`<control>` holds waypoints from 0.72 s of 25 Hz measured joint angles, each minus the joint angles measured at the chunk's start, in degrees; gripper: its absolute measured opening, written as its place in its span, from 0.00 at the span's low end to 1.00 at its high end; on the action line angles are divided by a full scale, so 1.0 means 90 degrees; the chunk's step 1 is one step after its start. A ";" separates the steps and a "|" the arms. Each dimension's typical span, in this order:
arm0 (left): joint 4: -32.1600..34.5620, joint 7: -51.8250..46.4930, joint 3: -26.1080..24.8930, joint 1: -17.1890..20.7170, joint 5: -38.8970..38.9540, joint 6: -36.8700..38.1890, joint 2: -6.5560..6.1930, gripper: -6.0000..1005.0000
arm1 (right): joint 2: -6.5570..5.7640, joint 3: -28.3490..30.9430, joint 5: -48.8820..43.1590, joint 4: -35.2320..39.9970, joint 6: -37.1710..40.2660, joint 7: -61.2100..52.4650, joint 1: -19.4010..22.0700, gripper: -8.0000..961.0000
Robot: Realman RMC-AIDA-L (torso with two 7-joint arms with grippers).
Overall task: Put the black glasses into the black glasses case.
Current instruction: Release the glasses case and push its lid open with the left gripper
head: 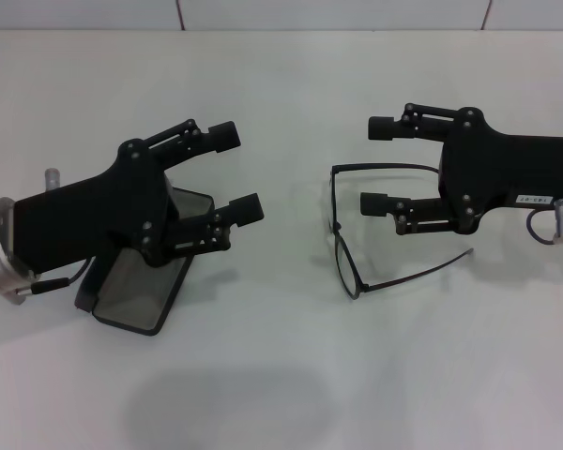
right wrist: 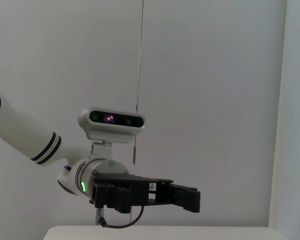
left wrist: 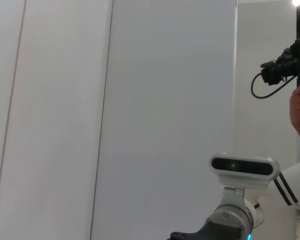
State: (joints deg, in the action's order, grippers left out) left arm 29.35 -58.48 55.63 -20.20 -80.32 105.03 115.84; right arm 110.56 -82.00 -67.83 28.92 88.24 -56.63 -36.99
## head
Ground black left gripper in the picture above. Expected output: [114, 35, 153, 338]
[8, 139, 179, 274]

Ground black cable with silver plug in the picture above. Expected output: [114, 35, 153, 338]
[8, 258, 96, 307]

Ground black glasses case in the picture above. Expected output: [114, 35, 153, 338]
[73, 187, 216, 338]

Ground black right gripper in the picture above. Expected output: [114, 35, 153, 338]
[359, 102, 563, 235]

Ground black thin-frame glasses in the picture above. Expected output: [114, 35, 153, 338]
[328, 162, 475, 301]

